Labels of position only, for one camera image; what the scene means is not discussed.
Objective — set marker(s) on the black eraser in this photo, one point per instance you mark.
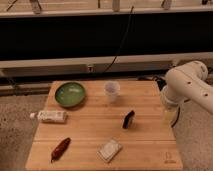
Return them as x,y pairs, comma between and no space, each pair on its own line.
128,119

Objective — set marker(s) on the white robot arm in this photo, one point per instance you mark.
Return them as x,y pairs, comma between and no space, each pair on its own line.
186,82

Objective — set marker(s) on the green ceramic bowl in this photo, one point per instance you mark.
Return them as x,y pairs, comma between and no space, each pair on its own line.
70,94

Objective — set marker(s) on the red brown chili pepper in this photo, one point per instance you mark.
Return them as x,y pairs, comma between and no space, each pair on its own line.
60,149

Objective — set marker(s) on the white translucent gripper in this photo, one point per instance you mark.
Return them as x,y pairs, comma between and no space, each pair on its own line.
171,110

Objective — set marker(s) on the white rectangular box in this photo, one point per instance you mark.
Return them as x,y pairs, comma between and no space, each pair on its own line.
109,150

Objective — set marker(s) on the clear plastic cup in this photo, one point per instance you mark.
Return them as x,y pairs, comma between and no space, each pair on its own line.
112,89

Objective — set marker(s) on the white tube with cap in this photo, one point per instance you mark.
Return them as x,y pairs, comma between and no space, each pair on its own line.
49,116

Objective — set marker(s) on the wooden cutting board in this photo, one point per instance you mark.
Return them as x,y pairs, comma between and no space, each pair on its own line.
148,144

